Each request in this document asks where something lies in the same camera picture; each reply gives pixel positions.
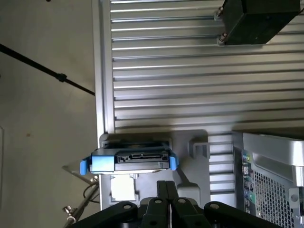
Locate black tripod leg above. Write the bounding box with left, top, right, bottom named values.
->
left=0, top=42, right=95, bottom=97

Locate black box with bolts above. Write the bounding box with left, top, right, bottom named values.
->
left=213, top=0, right=304, bottom=47

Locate silver CPU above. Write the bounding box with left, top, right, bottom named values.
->
left=111, top=177, right=136, bottom=202

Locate grey plastic parts rack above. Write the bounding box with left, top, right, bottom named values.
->
left=98, top=129, right=211, bottom=211

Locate open grey PC case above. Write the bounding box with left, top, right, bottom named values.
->
left=231, top=130, right=304, bottom=228

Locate metal stand clamp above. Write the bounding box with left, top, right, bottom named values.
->
left=62, top=175, right=100, bottom=221

